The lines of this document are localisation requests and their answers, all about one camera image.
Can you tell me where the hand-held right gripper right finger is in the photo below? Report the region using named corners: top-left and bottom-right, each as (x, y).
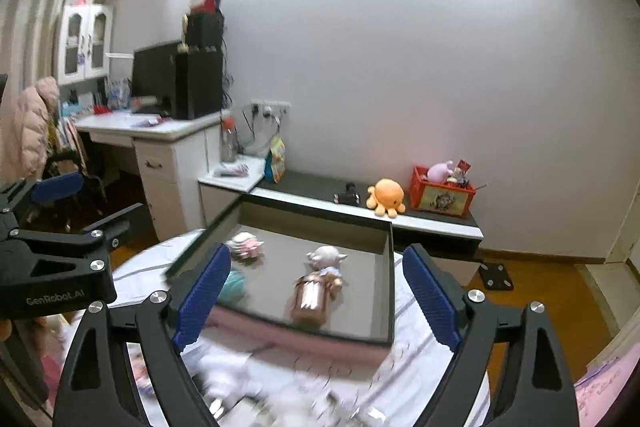
top-left (402, 244), bottom-right (581, 427)

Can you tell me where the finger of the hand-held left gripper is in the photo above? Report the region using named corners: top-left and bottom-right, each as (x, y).
top-left (10, 203), bottom-right (146, 260)
top-left (0, 172), bottom-right (85, 238)

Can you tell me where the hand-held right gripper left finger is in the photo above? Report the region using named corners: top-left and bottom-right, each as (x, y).
top-left (56, 243), bottom-right (233, 427)

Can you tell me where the grey storage box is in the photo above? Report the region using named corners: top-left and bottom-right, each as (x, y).
top-left (165, 194), bottom-right (396, 348)

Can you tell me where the black chair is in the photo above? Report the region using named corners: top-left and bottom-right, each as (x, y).
top-left (45, 127), bottom-right (108, 228)

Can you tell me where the teal round toy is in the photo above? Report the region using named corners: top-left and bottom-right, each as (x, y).
top-left (217, 269), bottom-right (248, 303)

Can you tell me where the small pink toy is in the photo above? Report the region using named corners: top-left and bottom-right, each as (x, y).
top-left (225, 232), bottom-right (265, 260)

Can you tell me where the pink puffer jacket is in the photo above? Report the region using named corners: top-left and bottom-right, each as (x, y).
top-left (0, 77), bottom-right (61, 180)

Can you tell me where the white desk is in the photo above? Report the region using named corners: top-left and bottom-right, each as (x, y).
top-left (74, 109), bottom-right (233, 243)

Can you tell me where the black floor scale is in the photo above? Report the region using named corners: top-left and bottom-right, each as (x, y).
top-left (479, 263), bottom-right (515, 292)

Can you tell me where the red printed crate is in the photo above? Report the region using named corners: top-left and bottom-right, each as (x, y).
top-left (410, 165), bottom-right (477, 218)

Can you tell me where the pig doll brown dress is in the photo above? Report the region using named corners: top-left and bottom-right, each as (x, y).
top-left (290, 245), bottom-right (349, 325)

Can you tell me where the orange octopus plush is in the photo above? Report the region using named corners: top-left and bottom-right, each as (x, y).
top-left (366, 178), bottom-right (406, 219)

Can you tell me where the white striped bed sheet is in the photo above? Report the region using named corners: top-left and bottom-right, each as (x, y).
top-left (65, 227), bottom-right (491, 427)

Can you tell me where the pink plush toy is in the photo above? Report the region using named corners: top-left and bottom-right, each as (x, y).
top-left (426, 160), bottom-right (454, 182)

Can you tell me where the small black device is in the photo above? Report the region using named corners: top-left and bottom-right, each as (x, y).
top-left (334, 183), bottom-right (361, 206)

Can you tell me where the clear bottle red cap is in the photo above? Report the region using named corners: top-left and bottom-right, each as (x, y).
top-left (220, 117), bottom-right (238, 162)

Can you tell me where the white glass door cabinet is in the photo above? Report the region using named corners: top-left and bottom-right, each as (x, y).
top-left (56, 3), bottom-right (115, 85)

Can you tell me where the black computer monitor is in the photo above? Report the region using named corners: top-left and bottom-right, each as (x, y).
top-left (131, 41), bottom-right (181, 115)

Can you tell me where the low white cabinet dark top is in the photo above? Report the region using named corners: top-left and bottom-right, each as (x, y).
top-left (197, 154), bottom-right (485, 288)

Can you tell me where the yellow blue snack bag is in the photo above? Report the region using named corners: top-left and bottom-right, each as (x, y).
top-left (264, 136), bottom-right (287, 184)

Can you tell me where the beige curtain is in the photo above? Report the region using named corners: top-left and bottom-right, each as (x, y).
top-left (0, 0), bottom-right (108, 182)

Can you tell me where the pink printed pillow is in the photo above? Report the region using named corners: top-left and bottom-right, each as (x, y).
top-left (574, 342), bottom-right (640, 427)

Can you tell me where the black speaker box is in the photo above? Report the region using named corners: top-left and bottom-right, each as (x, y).
top-left (186, 10), bottom-right (224, 52)

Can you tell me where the white wall power strip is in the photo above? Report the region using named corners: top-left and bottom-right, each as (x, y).
top-left (250, 99), bottom-right (291, 115)

